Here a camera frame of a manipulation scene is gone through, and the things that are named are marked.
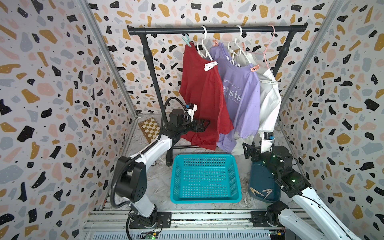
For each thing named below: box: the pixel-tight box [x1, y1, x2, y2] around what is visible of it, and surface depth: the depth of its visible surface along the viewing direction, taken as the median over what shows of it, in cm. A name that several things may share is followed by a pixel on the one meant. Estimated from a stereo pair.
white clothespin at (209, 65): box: [204, 61, 218, 72], surface depth 56 cm
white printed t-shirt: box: [233, 52, 282, 156], surface depth 65 cm
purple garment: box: [211, 43, 262, 153], surface depth 69 cm
